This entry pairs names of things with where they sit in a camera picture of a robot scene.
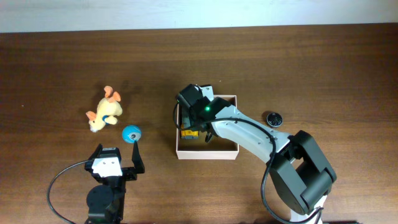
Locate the black round toy wheel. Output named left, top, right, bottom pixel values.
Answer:
left=266, top=112, right=283, bottom=128

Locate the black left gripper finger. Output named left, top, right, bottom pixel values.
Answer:
left=131, top=141, right=145, bottom=174
left=89, top=144, right=103, bottom=160

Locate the yellow grey toy dump truck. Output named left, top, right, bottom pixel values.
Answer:
left=180, top=107, right=200, bottom=140

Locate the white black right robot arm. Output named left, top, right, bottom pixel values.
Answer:
left=174, top=84, right=337, bottom=224

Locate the yellow plush bunny toy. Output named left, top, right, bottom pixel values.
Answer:
left=86, top=86, right=123, bottom=133

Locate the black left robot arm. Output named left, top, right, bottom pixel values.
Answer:
left=85, top=142, right=145, bottom=224

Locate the pink open cardboard box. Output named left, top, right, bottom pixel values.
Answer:
left=175, top=94, right=240, bottom=161

